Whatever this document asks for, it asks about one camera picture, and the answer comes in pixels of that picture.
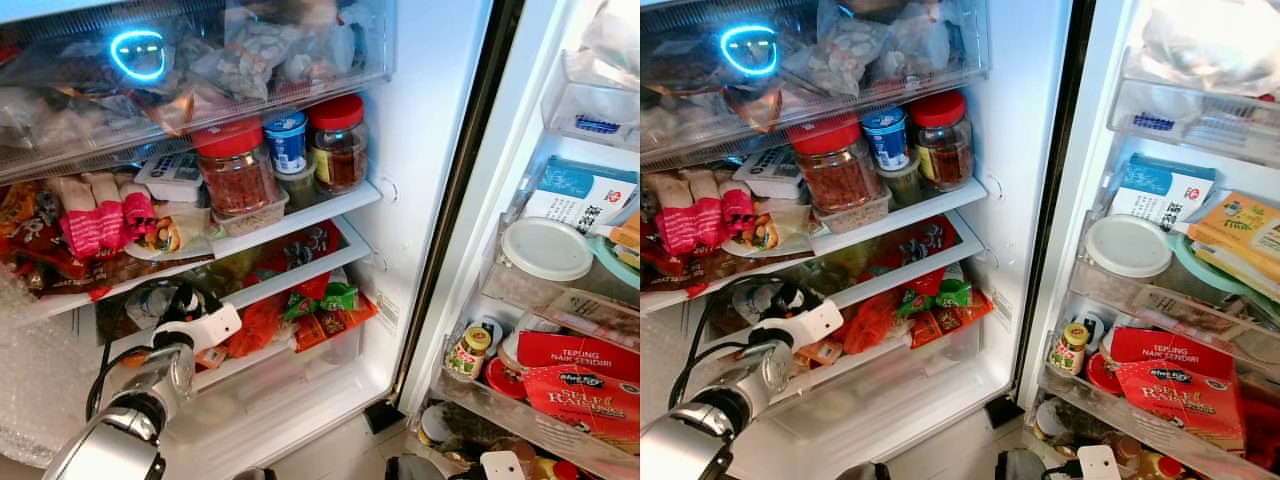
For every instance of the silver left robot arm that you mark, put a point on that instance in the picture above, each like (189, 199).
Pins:
(735, 390)
(140, 395)

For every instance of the clear fridge drawer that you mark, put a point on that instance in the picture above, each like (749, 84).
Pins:
(950, 60)
(330, 75)

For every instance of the white fridge door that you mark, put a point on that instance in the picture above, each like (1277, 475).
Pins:
(470, 250)
(1068, 250)

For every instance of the white fridge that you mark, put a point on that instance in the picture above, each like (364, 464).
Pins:
(1030, 150)
(430, 150)

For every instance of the plate of wrapped food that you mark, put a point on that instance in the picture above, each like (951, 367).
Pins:
(768, 233)
(170, 238)

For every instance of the orange plastic bag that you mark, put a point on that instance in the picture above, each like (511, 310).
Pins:
(878, 320)
(262, 325)

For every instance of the clear plastic food container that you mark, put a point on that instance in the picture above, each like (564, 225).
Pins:
(850, 213)
(250, 217)

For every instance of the pink wrapped packet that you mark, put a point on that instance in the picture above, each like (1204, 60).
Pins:
(138, 212)
(708, 210)
(110, 215)
(737, 208)
(80, 225)
(678, 220)

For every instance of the red snack packet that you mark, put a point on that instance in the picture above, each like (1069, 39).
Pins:
(300, 250)
(915, 245)

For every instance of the white labelled box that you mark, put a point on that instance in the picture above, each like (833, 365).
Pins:
(768, 172)
(170, 178)

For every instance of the large red lid jar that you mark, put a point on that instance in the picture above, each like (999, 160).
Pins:
(236, 175)
(836, 170)

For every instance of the green sachet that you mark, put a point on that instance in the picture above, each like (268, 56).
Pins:
(950, 293)
(335, 297)

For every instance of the orange sachet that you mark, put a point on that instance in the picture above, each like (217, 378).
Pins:
(955, 318)
(340, 322)

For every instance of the yellow box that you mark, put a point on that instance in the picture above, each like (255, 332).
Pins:
(628, 240)
(1240, 230)

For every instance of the teal container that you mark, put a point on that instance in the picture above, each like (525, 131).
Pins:
(1195, 268)
(615, 262)

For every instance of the blue yoghurt cup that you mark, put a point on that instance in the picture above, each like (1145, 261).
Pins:
(885, 138)
(287, 142)

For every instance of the red lid jar yellow label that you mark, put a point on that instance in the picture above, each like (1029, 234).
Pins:
(942, 145)
(340, 150)

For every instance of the red flour box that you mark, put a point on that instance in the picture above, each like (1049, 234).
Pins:
(585, 385)
(1180, 385)

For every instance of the blue and white carton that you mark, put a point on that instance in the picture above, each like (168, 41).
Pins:
(1165, 190)
(580, 195)

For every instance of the white lid round container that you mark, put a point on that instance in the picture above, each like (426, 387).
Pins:
(545, 250)
(1128, 245)

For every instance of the small yellow lid jar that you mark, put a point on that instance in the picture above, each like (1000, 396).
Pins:
(1070, 348)
(468, 352)

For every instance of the red round tin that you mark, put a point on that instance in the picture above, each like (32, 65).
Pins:
(1100, 375)
(500, 380)

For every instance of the clear plastic bag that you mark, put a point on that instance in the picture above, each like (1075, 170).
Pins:
(615, 35)
(1215, 45)

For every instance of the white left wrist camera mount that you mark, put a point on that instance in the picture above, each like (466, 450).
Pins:
(805, 323)
(205, 328)

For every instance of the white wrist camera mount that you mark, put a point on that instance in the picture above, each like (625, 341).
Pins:
(502, 466)
(1098, 463)
(805, 323)
(205, 328)

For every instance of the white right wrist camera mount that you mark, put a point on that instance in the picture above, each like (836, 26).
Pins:
(502, 466)
(1098, 463)

